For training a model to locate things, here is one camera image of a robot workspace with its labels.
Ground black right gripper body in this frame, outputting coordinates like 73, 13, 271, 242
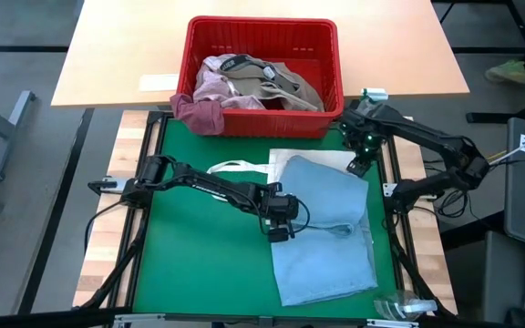
338, 107, 385, 159

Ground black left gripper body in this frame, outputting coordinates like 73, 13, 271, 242
255, 181, 300, 229

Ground white printed tote bag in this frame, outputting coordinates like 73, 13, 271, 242
206, 148, 359, 201

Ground light blue jeans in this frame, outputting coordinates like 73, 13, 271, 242
270, 154, 379, 307

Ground maroon shirt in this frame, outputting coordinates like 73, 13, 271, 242
170, 93, 226, 137

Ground red plastic laundry bin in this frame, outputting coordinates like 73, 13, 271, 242
174, 15, 345, 139

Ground green-label spray bottle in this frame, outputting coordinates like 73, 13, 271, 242
361, 87, 389, 104

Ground khaki trousers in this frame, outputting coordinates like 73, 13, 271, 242
219, 53, 325, 113

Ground green table mat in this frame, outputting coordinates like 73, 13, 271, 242
132, 117, 399, 320

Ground black desk foot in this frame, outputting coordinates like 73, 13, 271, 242
466, 90, 525, 124

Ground pink garment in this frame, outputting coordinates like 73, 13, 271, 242
192, 53, 266, 110

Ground clear spray bottle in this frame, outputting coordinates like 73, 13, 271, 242
373, 290, 439, 323

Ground green shoe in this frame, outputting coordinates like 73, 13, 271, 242
484, 58, 525, 85

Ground white paper label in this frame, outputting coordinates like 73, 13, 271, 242
139, 73, 180, 93

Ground light wooden desk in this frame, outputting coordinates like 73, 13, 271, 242
51, 0, 470, 109

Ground grey metal desk leg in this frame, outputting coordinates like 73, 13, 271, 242
0, 89, 36, 183

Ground black left camera cable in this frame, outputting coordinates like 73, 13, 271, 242
289, 198, 312, 233

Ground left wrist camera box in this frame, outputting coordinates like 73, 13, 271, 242
267, 226, 290, 243

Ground black frame strut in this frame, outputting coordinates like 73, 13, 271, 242
389, 218, 456, 316
79, 218, 149, 311

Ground black table frame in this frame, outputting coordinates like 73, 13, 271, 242
107, 110, 427, 328

